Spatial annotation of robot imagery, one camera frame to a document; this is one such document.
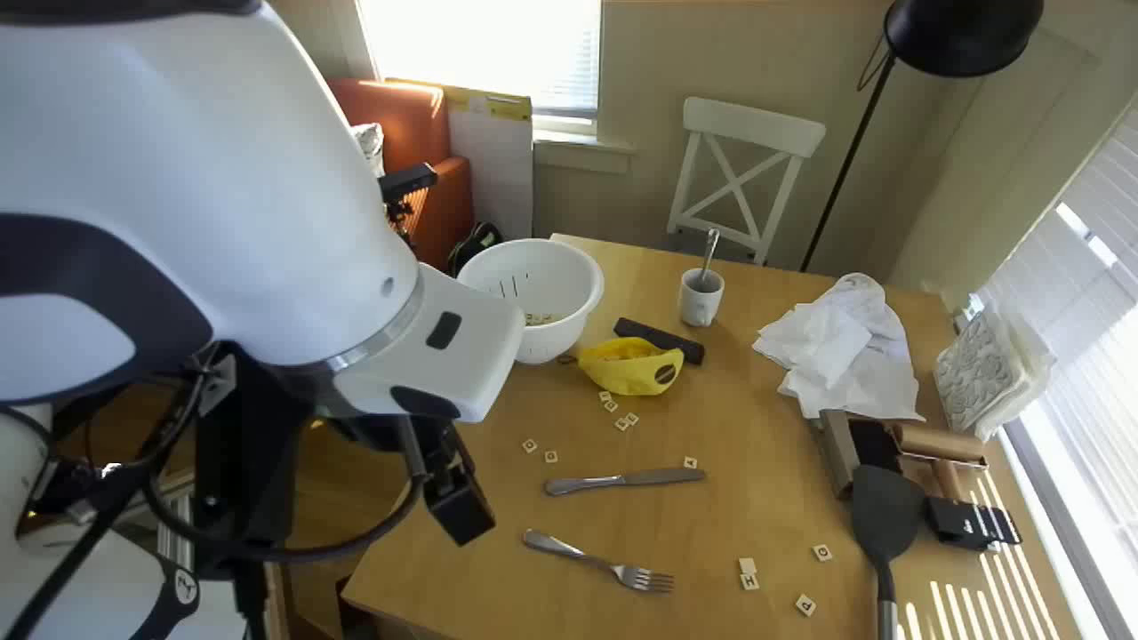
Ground white plastic colander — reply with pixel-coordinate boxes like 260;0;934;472
455;235;609;370

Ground bright window with blind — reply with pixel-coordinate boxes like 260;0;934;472
353;0;603;118

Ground metal fork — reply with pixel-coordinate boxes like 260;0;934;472
520;531;674;599

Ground white wooden chair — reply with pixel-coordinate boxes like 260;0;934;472
666;95;829;268

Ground white crumpled cloth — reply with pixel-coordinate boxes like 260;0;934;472
751;270;923;423

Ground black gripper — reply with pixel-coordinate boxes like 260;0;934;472
388;383;500;552

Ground white flat cardboard box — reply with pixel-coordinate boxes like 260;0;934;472
442;83;537;241

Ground brown wooden block pile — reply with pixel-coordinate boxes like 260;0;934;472
822;404;992;506

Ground black floor lamp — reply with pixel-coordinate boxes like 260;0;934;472
799;0;1050;278

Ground black cylindrical bar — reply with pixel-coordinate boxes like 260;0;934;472
610;313;707;370

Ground grey metal cylinder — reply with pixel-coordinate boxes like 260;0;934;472
846;462;929;640

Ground orange armchair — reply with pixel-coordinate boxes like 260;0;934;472
328;74;478;270

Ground yellow crumpled pouch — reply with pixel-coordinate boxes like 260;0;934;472
574;336;688;402

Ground metal spoon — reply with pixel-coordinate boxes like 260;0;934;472
695;223;725;294

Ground white slatted window blind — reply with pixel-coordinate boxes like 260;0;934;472
978;102;1138;640

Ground white ceramic cup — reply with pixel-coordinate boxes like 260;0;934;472
674;263;729;330

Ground white textured box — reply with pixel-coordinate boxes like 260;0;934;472
932;300;1052;442

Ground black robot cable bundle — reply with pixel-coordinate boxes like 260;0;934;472
0;351;424;640

